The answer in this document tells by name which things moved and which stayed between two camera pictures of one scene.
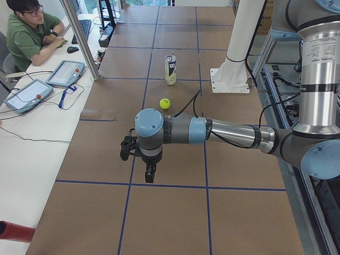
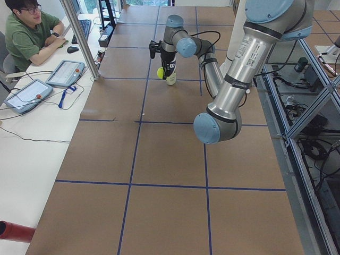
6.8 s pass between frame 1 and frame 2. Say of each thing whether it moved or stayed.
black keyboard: stayed
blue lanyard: stayed
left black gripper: moved
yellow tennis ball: moved
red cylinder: stayed
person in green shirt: stayed
